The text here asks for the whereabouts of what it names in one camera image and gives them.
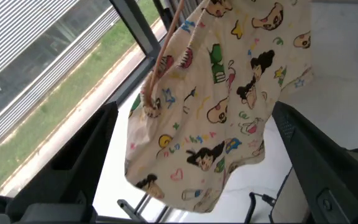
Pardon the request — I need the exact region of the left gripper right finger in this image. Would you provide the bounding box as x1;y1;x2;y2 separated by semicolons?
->
271;101;358;223

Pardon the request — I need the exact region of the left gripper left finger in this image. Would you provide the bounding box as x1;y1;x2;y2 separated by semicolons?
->
6;101;119;222

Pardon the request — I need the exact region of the cream printed garment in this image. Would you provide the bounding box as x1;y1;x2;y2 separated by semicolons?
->
124;0;315;214

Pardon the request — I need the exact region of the pink clothes hanger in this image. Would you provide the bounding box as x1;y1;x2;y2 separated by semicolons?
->
142;0;186;108

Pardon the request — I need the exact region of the black clothes rack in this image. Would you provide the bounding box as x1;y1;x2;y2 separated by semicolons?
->
116;0;175;223

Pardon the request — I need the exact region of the window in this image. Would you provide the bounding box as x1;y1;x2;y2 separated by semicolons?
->
0;0;163;197

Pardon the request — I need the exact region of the black cable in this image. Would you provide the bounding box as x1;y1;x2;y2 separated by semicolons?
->
244;192;277;223

